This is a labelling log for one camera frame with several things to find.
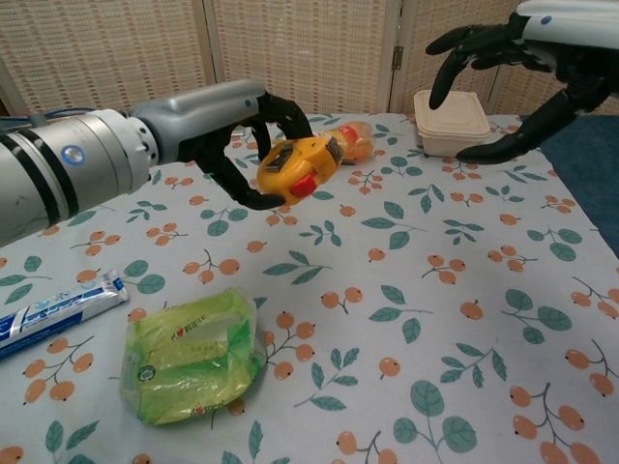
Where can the green tissue pack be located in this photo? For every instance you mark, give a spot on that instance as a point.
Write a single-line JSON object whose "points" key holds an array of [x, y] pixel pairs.
{"points": [[188, 357]]}

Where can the woven beige folding screen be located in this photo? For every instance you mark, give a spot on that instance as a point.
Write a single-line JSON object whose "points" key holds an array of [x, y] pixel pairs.
{"points": [[314, 48]]}

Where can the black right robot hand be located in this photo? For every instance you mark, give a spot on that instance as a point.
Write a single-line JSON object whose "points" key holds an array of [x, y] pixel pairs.
{"points": [[580, 87]]}

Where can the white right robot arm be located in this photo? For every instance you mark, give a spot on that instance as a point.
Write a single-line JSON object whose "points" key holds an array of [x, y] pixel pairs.
{"points": [[575, 24]]}

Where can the orange juice plastic bottle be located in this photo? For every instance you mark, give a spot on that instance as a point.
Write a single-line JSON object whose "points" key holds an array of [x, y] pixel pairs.
{"points": [[355, 140]]}

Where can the yellow tape measure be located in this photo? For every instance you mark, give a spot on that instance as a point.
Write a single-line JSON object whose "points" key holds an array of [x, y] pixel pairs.
{"points": [[290, 166]]}

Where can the metal screen hinge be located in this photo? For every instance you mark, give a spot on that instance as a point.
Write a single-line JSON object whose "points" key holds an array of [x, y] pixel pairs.
{"points": [[398, 56]]}

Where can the fruit leaf print tablecloth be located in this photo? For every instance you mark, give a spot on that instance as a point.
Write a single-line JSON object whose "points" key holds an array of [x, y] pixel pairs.
{"points": [[367, 299]]}

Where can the beige lidded food container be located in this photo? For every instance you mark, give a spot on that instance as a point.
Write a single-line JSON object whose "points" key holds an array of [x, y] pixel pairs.
{"points": [[459, 128]]}

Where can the blue white toothpaste tube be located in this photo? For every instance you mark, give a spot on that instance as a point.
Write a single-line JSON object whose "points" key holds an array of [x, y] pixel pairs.
{"points": [[58, 309]]}

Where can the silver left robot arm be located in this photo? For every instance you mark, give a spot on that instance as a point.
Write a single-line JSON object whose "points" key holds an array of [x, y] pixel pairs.
{"points": [[97, 150]]}

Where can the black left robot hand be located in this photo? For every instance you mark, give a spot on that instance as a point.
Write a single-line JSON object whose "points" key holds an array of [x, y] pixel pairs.
{"points": [[227, 159]]}

